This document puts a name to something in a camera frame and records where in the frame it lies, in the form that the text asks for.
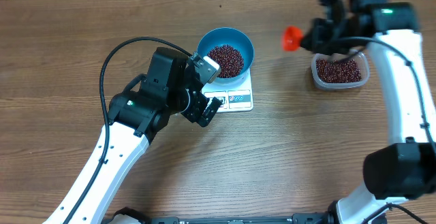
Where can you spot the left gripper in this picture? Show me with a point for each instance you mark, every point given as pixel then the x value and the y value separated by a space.
pixel 201 103

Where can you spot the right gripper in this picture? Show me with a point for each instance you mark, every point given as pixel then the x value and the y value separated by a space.
pixel 320 33

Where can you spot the red scoop with blue handle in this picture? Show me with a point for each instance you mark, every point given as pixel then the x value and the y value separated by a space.
pixel 291 38

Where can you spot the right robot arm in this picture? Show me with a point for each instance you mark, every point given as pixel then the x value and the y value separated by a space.
pixel 405 169

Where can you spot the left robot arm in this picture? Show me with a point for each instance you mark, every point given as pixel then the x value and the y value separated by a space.
pixel 172 85

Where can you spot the white digital kitchen scale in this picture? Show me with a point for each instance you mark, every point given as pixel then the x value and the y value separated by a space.
pixel 235 94

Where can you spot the red beans in bowl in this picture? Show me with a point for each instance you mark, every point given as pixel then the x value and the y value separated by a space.
pixel 229 59

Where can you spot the blue metal bowl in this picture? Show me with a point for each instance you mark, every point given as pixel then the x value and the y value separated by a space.
pixel 226 35

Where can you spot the red adzuki beans in container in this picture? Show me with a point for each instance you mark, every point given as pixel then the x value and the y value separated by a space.
pixel 338 72

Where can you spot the clear plastic container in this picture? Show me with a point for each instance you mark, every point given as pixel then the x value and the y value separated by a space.
pixel 359 57

